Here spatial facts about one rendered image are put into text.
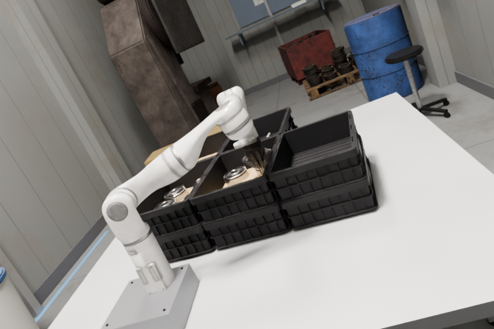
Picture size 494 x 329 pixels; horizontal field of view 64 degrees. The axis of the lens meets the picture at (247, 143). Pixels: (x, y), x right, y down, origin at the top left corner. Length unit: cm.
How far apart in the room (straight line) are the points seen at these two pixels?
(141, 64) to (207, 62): 329
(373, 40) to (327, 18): 398
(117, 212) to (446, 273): 86
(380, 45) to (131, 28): 308
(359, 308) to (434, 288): 18
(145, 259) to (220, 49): 742
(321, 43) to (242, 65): 201
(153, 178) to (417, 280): 75
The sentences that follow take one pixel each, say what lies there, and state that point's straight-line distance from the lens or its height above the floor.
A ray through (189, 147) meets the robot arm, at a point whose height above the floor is 114.
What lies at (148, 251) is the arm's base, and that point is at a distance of 125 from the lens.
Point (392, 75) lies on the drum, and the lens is 451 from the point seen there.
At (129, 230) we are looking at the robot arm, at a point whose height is 100.
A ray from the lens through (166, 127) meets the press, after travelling 562.
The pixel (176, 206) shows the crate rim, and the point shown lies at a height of 92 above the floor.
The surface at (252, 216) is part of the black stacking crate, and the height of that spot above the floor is 80.
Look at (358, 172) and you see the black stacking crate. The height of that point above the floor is 84.
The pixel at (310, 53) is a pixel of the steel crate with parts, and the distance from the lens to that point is 712.
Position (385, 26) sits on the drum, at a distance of 443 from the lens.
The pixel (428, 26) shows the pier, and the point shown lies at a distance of 439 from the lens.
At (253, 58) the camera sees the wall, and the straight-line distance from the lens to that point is 841.
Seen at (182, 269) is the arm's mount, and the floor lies 78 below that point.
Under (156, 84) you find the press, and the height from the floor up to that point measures 114.
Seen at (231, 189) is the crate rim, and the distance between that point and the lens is 134.
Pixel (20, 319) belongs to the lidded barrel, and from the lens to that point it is 305.
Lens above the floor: 140
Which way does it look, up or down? 16 degrees down
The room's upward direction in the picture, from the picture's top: 25 degrees counter-clockwise
